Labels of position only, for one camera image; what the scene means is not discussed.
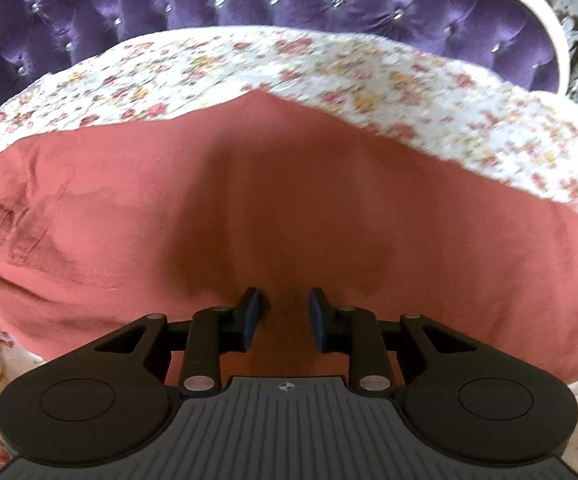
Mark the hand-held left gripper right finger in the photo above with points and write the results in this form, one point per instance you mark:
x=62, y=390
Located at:
x=318, y=321

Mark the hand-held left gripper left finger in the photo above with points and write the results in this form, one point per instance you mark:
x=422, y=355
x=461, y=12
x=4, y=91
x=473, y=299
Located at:
x=252, y=316

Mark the pink pants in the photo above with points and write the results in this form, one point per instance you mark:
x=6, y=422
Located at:
x=179, y=200

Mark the floral bed sheet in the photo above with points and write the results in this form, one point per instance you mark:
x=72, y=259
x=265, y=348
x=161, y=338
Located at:
x=379, y=90

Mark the purple tufted headboard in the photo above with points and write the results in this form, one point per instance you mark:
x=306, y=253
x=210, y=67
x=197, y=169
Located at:
x=219, y=5

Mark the white headboard frame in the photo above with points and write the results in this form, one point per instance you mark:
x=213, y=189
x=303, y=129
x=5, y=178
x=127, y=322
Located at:
x=534, y=5

